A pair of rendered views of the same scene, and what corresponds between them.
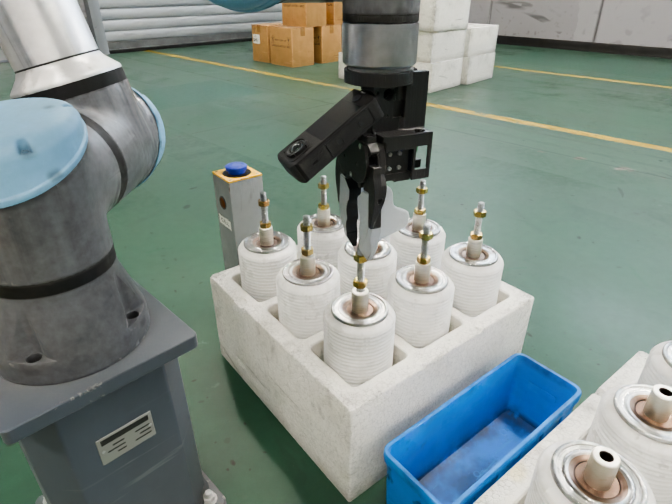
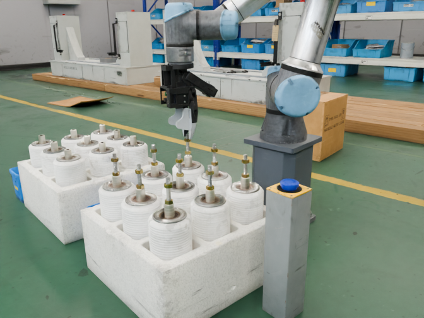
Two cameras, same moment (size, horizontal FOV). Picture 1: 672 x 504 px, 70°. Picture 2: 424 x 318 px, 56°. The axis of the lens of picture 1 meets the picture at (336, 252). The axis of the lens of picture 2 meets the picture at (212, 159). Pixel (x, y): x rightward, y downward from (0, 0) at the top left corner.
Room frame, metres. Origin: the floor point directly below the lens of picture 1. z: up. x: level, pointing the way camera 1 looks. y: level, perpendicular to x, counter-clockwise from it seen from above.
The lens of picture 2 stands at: (1.64, -0.02, 0.64)
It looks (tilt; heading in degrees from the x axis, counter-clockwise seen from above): 18 degrees down; 177
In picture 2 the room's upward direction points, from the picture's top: 1 degrees counter-clockwise
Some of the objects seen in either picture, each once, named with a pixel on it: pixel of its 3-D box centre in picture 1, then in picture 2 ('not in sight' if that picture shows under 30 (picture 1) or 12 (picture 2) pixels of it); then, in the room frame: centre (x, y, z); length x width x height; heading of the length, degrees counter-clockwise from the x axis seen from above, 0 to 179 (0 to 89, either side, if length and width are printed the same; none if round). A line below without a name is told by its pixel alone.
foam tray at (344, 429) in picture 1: (364, 327); (182, 241); (0.68, -0.05, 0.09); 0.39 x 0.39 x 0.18; 38
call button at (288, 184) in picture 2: (236, 169); (289, 185); (0.87, 0.19, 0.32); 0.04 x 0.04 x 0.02
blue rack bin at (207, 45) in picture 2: not in sight; (215, 44); (-5.54, 0.43, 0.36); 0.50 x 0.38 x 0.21; 135
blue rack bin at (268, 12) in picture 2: not in sight; (283, 8); (-4.54, 1.38, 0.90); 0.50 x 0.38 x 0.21; 136
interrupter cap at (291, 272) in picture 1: (307, 272); (214, 175); (0.61, 0.04, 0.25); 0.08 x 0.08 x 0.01
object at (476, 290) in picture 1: (465, 301); (120, 217); (0.66, -0.22, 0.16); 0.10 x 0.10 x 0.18
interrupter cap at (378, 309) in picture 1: (359, 309); (188, 165); (0.52, -0.03, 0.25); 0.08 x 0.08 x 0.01
